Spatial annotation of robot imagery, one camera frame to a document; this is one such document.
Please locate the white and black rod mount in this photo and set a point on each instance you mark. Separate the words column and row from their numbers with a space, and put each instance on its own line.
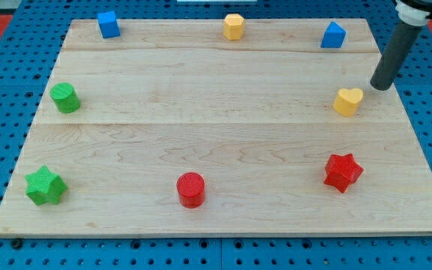
column 414, row 12

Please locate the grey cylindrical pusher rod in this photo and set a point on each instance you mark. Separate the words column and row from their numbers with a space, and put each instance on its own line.
column 394, row 55

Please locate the blue triangle block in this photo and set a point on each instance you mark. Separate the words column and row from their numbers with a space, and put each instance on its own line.
column 334, row 36

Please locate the wooden board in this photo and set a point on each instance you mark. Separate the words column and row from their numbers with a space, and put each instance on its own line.
column 253, row 117

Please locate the yellow heart block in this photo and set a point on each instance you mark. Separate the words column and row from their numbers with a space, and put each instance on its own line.
column 347, row 101

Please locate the red star block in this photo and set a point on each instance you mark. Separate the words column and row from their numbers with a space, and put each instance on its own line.
column 342, row 171

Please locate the yellow hexagon block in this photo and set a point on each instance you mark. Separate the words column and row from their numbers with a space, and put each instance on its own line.
column 233, row 26

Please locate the red cylinder block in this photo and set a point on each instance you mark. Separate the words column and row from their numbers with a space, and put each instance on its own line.
column 191, row 190

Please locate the blue cube block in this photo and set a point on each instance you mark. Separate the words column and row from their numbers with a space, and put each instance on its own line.
column 108, row 24

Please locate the green cylinder block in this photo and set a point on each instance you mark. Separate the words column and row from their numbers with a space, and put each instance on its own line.
column 65, row 97

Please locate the green star block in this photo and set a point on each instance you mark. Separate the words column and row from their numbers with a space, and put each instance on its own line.
column 44, row 186

